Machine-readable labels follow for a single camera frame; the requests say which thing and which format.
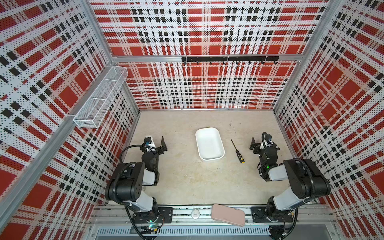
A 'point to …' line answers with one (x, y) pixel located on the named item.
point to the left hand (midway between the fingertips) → (155, 140)
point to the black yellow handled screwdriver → (239, 155)
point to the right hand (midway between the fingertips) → (261, 139)
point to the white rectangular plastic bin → (210, 143)
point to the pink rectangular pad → (228, 214)
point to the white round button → (195, 214)
